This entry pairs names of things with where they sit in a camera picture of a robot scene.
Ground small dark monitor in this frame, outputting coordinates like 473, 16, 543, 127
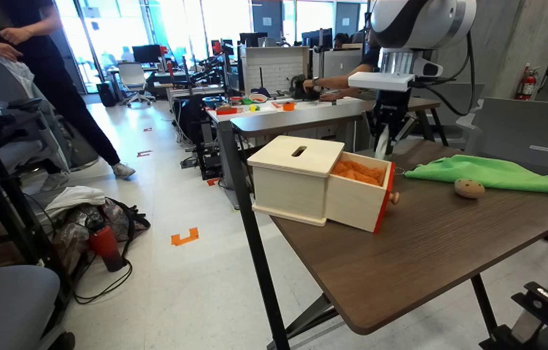
133, 44, 166, 67

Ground black clamp orange handle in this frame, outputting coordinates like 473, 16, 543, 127
480, 250, 548, 350

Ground green cloth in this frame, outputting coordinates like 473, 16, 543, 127
405, 153, 548, 201

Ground orange filling pieces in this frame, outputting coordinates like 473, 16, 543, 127
331, 158, 387, 190

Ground cream wooden box with slot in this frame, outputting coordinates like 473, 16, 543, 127
245, 135, 348, 230

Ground grey laptop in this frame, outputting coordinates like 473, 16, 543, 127
465, 96, 548, 186

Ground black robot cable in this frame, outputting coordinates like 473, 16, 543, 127
412, 28, 479, 121

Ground orange item on desk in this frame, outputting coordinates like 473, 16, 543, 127
273, 98, 298, 114

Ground standing person in dark clothes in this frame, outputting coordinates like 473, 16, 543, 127
0, 0, 138, 184

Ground orange bin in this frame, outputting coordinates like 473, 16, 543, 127
323, 151, 401, 236

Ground grey background desk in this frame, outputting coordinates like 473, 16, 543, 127
214, 96, 447, 191

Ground red fire extinguisher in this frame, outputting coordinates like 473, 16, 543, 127
515, 63, 543, 104

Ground grey chair seat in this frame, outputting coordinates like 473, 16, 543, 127
0, 263, 76, 350

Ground white office chair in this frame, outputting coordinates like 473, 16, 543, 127
117, 61, 158, 110

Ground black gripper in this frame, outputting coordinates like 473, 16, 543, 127
372, 88, 414, 158

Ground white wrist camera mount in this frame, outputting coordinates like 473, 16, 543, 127
346, 61, 445, 94

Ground orange floor bracket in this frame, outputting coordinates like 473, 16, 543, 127
170, 226, 203, 250

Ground pile of bags and clothes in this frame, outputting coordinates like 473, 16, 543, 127
24, 172, 154, 281

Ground red power tool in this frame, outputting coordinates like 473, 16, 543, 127
86, 223, 129, 275

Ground black table leg frame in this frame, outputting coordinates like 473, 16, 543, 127
222, 123, 504, 350

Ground black floor cable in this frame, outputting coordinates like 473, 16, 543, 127
70, 260, 135, 308

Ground seated person in black shirt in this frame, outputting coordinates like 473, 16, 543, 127
300, 38, 383, 104

